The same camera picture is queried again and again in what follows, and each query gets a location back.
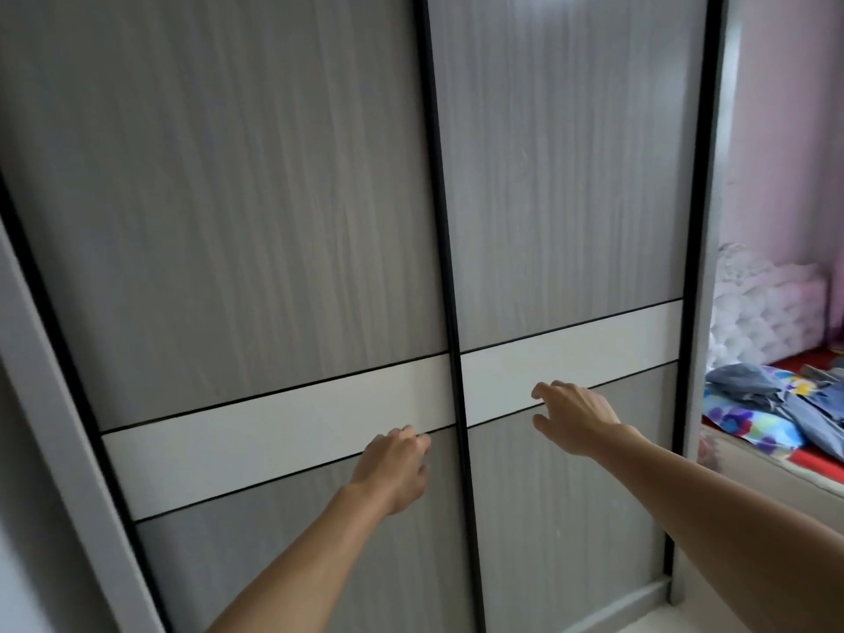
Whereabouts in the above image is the person's left hand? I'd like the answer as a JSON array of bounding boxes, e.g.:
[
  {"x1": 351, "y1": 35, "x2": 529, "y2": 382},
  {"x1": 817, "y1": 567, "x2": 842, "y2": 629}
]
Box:
[{"x1": 347, "y1": 426, "x2": 433, "y2": 519}]

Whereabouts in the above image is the person's right hand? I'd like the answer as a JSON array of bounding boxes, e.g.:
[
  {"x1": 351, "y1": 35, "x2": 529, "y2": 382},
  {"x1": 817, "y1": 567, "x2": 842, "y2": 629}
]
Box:
[{"x1": 531, "y1": 380, "x2": 625, "y2": 459}]

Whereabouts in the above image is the person's right forearm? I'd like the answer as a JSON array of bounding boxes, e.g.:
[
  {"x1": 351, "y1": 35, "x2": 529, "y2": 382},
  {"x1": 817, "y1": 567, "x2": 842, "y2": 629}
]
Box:
[{"x1": 592, "y1": 424, "x2": 844, "y2": 633}]

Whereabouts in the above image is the person's left forearm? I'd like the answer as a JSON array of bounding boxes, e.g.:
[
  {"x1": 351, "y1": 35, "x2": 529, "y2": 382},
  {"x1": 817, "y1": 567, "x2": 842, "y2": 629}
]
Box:
[{"x1": 206, "y1": 482, "x2": 390, "y2": 633}]

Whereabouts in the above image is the colourful dotted pillow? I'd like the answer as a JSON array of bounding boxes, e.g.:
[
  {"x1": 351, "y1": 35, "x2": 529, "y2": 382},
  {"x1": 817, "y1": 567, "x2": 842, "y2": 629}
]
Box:
[{"x1": 702, "y1": 366, "x2": 819, "y2": 455}]

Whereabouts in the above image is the narrow grey sliding wardrobe door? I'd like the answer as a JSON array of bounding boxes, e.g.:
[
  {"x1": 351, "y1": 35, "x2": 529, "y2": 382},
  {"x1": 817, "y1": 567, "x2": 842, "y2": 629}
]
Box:
[{"x1": 414, "y1": 0, "x2": 726, "y2": 633}]

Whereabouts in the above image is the white tufted headboard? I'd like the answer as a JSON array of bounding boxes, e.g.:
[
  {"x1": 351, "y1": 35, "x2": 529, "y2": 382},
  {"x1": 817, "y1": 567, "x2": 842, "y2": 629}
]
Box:
[{"x1": 708, "y1": 242, "x2": 833, "y2": 374}]

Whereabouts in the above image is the bed with red sheet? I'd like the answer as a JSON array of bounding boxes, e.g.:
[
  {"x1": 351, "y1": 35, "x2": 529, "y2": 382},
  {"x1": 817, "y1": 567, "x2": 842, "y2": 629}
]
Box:
[{"x1": 698, "y1": 346, "x2": 844, "y2": 518}]

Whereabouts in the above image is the blue denim garment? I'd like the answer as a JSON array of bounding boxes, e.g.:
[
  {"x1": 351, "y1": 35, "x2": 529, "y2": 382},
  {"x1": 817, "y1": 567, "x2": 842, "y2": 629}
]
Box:
[{"x1": 707, "y1": 362, "x2": 844, "y2": 463}]

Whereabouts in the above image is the wide grey sliding wardrobe door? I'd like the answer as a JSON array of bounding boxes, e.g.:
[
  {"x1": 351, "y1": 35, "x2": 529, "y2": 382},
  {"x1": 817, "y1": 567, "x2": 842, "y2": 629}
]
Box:
[{"x1": 0, "y1": 0, "x2": 487, "y2": 633}]

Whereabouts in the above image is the grey white wardrobe frame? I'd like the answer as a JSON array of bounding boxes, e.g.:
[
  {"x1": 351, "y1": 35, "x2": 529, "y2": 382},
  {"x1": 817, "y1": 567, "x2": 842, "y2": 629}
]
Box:
[{"x1": 0, "y1": 0, "x2": 734, "y2": 633}]

